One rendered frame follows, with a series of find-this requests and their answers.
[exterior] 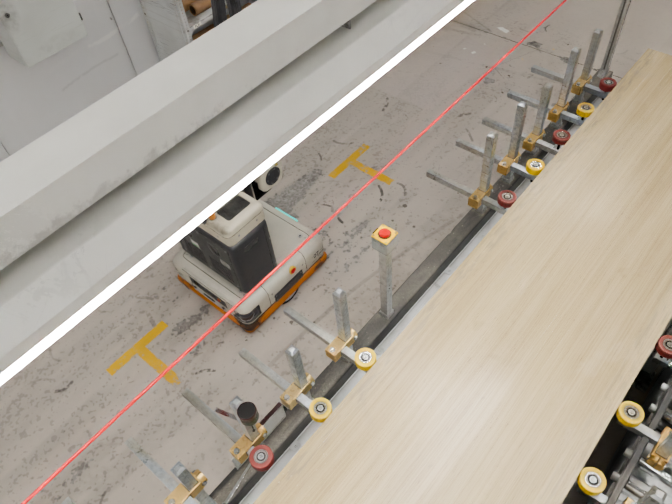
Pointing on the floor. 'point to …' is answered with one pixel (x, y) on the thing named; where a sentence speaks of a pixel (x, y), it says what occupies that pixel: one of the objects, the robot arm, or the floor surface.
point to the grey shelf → (174, 24)
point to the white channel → (162, 119)
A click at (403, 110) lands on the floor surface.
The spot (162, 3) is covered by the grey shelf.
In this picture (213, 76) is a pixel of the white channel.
